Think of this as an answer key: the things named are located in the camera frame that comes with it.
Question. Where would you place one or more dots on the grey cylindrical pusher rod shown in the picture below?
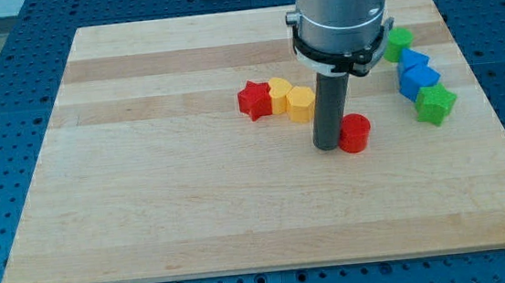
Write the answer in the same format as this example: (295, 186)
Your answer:
(329, 106)

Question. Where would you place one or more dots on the black clamp ring mount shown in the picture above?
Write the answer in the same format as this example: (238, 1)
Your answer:
(358, 63)

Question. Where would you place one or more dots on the red cylinder block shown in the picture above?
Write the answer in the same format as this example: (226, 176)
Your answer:
(354, 135)

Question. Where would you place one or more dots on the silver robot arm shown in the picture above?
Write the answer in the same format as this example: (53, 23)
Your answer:
(337, 39)

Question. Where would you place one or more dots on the red star block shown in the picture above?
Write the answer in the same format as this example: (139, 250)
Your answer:
(254, 100)

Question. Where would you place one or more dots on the green star block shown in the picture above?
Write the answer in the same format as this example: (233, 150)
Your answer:
(434, 104)

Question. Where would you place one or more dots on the yellow hexagon block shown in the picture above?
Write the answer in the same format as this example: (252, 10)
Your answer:
(300, 104)

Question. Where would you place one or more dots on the green cylinder block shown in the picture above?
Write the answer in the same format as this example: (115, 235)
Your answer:
(398, 39)

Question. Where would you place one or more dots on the yellow heart block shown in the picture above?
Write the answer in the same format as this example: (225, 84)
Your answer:
(278, 91)

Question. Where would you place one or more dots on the blue pentagon block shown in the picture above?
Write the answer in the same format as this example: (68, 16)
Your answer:
(409, 59)

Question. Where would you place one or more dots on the blue cube block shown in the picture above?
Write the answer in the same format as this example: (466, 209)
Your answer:
(415, 78)

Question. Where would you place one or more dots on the wooden board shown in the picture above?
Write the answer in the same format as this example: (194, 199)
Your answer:
(149, 172)

